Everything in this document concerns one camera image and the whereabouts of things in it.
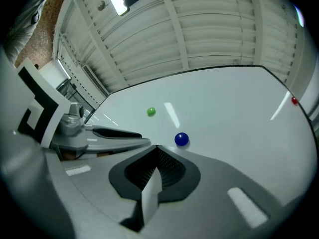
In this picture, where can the ceiling air conditioner vent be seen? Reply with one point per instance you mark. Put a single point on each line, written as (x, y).
(96, 80)

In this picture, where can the ceiling light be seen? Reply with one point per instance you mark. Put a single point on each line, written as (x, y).
(64, 68)
(118, 4)

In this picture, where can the blue round magnet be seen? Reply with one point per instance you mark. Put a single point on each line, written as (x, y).
(181, 139)

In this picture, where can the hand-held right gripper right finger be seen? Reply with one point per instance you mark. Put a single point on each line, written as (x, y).
(211, 183)

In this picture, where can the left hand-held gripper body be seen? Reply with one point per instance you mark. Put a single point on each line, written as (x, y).
(40, 103)

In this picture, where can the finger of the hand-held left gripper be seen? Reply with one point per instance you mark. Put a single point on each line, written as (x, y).
(117, 133)
(112, 144)

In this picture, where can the red round magnet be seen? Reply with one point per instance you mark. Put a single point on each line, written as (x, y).
(294, 100)

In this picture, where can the white whiteboard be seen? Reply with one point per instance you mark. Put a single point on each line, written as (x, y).
(224, 108)

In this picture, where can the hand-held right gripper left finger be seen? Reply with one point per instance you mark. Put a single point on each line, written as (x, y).
(99, 178)

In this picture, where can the green round magnet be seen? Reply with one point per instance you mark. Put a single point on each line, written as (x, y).
(151, 111)

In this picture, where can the person's grey shirt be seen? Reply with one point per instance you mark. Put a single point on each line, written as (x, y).
(22, 21)

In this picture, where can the round smoke detector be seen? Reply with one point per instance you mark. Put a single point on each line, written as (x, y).
(101, 5)

